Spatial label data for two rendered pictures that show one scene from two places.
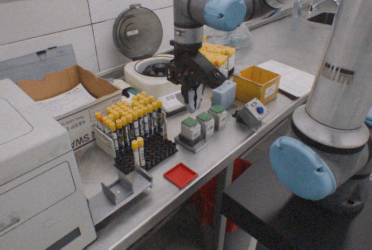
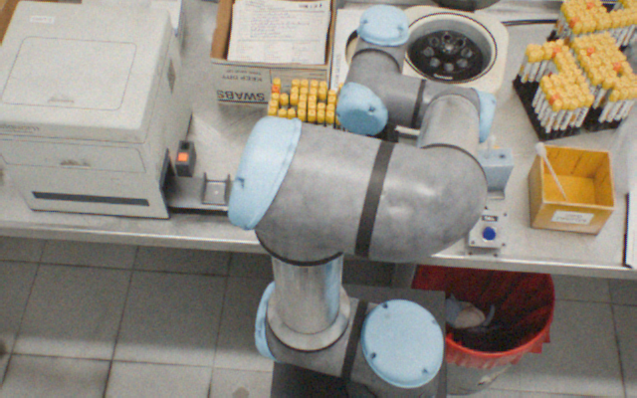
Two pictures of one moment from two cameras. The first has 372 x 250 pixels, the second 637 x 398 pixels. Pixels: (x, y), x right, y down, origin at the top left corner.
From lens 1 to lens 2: 0.91 m
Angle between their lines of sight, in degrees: 42
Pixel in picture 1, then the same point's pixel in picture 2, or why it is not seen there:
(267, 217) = not seen: hidden behind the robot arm
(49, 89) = not seen: outside the picture
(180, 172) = not seen: hidden behind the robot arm
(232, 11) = (355, 118)
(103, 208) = (189, 197)
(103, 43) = not seen: outside the picture
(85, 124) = (261, 83)
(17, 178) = (91, 140)
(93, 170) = (236, 143)
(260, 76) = (603, 179)
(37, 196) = (106, 159)
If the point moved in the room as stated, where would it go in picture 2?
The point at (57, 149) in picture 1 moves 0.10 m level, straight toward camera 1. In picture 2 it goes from (128, 137) to (99, 184)
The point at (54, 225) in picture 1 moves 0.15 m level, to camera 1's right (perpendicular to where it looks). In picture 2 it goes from (121, 185) to (167, 241)
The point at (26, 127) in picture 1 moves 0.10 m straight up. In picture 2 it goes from (116, 101) to (103, 61)
